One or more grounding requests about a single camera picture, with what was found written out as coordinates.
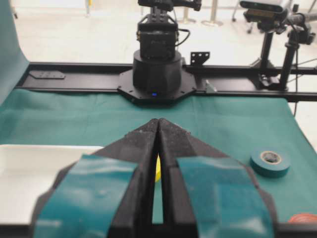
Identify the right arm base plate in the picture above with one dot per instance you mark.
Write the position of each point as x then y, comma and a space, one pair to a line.
154, 91

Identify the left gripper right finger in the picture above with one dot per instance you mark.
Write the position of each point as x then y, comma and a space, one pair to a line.
208, 194

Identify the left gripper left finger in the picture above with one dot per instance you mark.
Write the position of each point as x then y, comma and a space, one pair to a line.
108, 194

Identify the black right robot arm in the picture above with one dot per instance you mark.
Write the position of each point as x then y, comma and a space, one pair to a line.
157, 65

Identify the black camera on stand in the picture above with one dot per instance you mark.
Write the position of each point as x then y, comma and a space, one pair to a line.
269, 15

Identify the yellow tape roll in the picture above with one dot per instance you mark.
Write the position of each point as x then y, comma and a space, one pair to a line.
158, 169

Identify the green table cloth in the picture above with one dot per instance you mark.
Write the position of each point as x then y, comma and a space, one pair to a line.
234, 125

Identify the teal tape roll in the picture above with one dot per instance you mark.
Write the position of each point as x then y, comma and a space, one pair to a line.
270, 162

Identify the orange tape roll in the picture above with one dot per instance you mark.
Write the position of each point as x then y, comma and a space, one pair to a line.
303, 218

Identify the black mounting rail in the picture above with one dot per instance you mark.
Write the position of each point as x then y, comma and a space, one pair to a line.
211, 80

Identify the white plastic tray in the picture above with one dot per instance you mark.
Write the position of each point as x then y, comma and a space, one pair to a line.
26, 172

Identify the black tripod stand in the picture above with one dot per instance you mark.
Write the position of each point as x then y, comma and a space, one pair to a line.
300, 34

